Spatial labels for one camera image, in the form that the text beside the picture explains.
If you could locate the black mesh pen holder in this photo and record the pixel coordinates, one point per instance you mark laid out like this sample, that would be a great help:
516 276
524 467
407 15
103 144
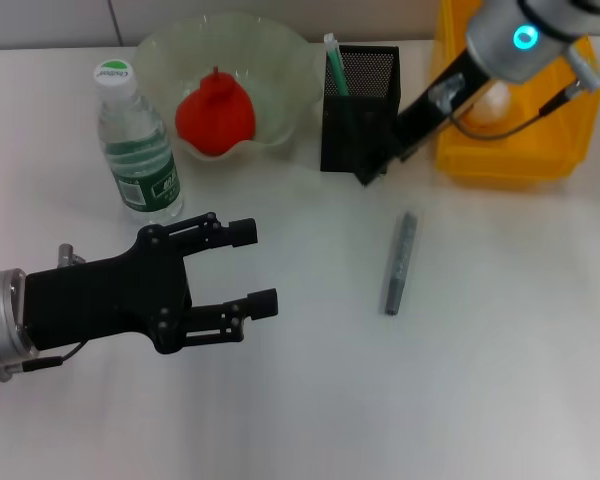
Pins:
350 140

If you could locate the white garlic bulb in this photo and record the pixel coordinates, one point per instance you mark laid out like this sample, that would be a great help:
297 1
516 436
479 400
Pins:
495 105

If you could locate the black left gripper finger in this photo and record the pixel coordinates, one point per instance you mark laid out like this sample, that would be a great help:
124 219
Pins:
240 312
210 232

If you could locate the pale green glass fruit plate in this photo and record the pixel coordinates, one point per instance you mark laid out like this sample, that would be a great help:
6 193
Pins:
280 75

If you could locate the mint green pen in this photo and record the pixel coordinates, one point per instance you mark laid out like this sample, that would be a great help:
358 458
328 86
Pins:
337 65

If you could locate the clear water bottle green label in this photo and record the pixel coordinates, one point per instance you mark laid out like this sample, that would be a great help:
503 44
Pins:
140 155

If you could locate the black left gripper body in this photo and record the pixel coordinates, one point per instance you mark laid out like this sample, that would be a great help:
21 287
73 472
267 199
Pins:
105 300

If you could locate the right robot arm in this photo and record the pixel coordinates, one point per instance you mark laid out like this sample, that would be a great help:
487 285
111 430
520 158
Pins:
520 30

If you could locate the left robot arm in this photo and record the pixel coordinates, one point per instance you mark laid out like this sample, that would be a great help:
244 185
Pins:
0 320

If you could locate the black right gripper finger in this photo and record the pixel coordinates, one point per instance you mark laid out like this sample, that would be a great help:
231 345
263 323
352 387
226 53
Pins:
409 152
372 172

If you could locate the grey pen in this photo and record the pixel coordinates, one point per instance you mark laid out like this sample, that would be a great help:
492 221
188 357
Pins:
400 265

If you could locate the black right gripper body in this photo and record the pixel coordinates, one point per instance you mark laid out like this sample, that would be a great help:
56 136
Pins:
430 115

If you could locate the red-orange fruit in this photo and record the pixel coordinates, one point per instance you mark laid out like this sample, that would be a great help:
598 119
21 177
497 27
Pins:
215 120

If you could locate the yellow plastic storage bin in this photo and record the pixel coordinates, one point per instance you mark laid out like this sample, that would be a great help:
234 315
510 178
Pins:
505 160

